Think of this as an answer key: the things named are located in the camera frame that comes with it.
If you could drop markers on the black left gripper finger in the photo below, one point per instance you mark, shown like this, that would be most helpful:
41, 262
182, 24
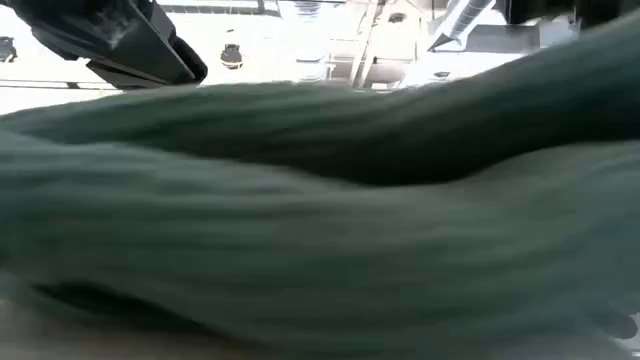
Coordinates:
192, 62

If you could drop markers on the dark green garment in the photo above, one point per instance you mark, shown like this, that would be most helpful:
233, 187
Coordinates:
300, 225

